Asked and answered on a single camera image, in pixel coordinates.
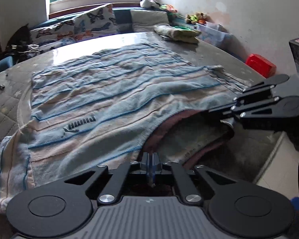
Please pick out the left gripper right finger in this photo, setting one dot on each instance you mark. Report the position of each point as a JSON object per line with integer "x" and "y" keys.
{"x": 173, "y": 175}

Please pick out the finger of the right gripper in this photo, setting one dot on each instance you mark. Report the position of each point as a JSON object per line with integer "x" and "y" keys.
{"x": 261, "y": 91}
{"x": 238, "y": 106}

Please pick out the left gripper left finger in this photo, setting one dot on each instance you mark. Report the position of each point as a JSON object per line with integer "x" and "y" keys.
{"x": 112, "y": 191}

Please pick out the striped blue beige shirt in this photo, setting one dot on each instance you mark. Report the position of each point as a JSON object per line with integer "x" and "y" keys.
{"x": 102, "y": 108}

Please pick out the red plastic stool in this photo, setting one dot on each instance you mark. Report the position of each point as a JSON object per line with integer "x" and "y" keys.
{"x": 261, "y": 65}

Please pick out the grey star quilted table cover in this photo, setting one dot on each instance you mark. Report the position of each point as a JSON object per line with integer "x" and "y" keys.
{"x": 14, "y": 110}

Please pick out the clear plastic storage box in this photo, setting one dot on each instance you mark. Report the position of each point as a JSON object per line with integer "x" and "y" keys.
{"x": 214, "y": 35}

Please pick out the folded yellow green blanket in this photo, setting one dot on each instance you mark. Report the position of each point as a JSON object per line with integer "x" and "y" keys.
{"x": 177, "y": 34}

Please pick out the green plastic basin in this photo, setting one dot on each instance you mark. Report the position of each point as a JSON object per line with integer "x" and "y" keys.
{"x": 182, "y": 28}

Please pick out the brown plush toys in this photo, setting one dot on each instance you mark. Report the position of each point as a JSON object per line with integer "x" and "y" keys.
{"x": 198, "y": 17}

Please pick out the grey plain pillow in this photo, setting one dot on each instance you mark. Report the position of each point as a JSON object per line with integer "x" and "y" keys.
{"x": 144, "y": 20}

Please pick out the white plush toy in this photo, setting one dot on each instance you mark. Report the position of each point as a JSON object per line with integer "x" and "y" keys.
{"x": 147, "y": 4}

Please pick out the butterfly print pillow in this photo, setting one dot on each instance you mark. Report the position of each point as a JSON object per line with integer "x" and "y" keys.
{"x": 95, "y": 23}
{"x": 52, "y": 33}

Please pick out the black bag on bench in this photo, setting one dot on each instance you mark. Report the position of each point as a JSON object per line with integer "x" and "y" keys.
{"x": 20, "y": 46}

